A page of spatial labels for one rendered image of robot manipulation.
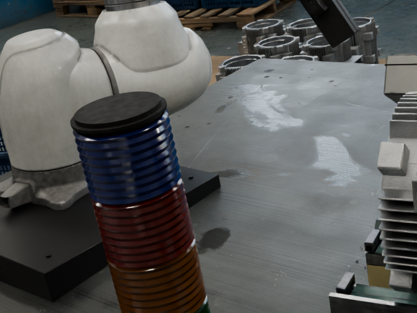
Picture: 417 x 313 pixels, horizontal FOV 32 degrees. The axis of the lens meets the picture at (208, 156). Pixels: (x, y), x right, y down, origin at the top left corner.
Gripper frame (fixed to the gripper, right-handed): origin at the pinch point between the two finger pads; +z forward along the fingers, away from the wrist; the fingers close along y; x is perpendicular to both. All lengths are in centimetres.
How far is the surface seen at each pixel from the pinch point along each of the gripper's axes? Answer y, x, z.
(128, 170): -38.4, -3.1, 0.4
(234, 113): 63, 65, 8
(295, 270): 7.5, 29.9, 26.8
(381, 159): -13.2, -3.0, 13.0
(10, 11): 481, 542, -185
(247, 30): 222, 151, -11
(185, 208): -35.1, -1.8, 4.6
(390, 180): -12.7, -2.2, 15.2
